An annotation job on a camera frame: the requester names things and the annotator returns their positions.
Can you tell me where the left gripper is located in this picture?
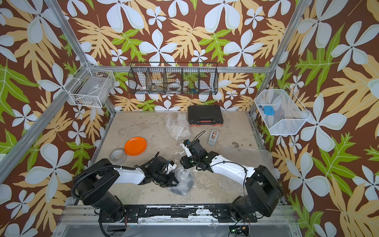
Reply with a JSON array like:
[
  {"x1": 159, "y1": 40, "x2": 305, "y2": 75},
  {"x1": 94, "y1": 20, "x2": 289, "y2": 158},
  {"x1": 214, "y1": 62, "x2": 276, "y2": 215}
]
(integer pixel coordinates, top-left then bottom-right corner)
[{"x1": 154, "y1": 173, "x2": 181, "y2": 188}]

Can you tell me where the orange plate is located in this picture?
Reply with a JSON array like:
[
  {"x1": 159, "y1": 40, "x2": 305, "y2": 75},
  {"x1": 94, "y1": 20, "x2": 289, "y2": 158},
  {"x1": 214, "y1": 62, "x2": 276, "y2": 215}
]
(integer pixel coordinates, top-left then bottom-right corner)
[{"x1": 124, "y1": 137, "x2": 147, "y2": 156}]

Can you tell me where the clear bubble wrap sheet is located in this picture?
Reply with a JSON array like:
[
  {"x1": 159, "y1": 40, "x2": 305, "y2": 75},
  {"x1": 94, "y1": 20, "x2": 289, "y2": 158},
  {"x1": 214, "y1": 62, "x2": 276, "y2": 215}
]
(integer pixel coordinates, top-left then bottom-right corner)
[{"x1": 165, "y1": 113, "x2": 191, "y2": 142}]

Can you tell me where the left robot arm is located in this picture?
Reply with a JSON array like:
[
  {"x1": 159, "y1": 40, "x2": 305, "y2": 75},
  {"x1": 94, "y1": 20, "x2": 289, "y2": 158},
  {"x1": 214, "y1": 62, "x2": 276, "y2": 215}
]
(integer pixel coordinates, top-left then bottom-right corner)
[{"x1": 71, "y1": 154, "x2": 179, "y2": 222}]

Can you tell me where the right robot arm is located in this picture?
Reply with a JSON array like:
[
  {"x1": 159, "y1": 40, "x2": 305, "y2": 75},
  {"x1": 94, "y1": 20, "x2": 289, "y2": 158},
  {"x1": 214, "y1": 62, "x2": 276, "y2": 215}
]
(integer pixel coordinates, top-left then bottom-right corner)
[{"x1": 180, "y1": 139, "x2": 283, "y2": 222}]

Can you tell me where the white tape dispenser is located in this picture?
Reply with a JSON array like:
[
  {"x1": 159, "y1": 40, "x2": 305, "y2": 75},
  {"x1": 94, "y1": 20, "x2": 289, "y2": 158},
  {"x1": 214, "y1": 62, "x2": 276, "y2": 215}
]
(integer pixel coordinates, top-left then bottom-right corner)
[{"x1": 207, "y1": 129, "x2": 220, "y2": 146}]

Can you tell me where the black plastic case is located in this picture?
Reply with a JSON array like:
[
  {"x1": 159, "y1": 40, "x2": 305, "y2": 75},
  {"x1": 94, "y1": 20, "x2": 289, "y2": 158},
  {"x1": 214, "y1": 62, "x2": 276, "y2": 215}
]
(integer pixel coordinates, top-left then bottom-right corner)
[{"x1": 188, "y1": 105, "x2": 224, "y2": 125}]

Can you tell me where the blue object in basket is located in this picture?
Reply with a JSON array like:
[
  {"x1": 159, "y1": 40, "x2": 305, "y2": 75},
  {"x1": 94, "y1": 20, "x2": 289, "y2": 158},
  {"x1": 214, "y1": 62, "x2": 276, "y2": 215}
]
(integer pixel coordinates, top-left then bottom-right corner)
[{"x1": 263, "y1": 106, "x2": 275, "y2": 116}]

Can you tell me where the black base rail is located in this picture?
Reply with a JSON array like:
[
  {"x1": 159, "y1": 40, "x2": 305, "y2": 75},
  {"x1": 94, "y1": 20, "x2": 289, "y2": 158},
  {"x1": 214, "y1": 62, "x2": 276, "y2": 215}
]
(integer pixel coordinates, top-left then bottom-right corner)
[{"x1": 98, "y1": 203, "x2": 258, "y2": 224}]

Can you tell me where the black wire basket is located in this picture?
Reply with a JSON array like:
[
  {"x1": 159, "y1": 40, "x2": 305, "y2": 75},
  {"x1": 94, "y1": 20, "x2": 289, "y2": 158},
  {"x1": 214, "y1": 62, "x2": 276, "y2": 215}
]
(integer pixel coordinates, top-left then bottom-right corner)
[{"x1": 126, "y1": 62, "x2": 219, "y2": 95}]

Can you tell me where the white wire basket right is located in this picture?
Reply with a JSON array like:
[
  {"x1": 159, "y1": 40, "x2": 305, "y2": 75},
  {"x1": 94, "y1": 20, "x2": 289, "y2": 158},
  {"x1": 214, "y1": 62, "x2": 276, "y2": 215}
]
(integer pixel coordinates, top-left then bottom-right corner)
[{"x1": 254, "y1": 87, "x2": 311, "y2": 136}]

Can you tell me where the white wire basket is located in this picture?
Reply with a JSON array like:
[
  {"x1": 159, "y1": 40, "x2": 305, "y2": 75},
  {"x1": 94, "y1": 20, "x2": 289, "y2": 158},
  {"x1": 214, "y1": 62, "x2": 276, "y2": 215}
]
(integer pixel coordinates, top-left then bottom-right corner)
[
  {"x1": 254, "y1": 87, "x2": 311, "y2": 136},
  {"x1": 64, "y1": 63, "x2": 115, "y2": 108}
]

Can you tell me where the white wire basket left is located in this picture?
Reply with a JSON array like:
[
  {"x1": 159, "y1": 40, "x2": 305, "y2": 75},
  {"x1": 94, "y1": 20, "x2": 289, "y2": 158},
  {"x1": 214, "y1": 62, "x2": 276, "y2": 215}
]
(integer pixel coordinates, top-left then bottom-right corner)
[{"x1": 64, "y1": 63, "x2": 115, "y2": 108}]

